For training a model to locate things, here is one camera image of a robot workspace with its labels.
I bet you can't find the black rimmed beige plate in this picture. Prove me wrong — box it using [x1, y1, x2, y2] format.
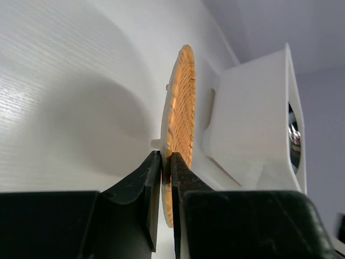
[288, 104, 301, 173]

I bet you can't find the round orange woven basket plate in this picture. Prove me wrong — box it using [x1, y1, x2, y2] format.
[150, 45, 196, 228]

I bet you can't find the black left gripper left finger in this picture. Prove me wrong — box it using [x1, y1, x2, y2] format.
[100, 151, 162, 253]

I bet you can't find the white plastic bin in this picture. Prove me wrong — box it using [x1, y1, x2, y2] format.
[202, 45, 307, 193]

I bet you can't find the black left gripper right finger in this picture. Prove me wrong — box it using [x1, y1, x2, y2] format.
[170, 153, 215, 258]

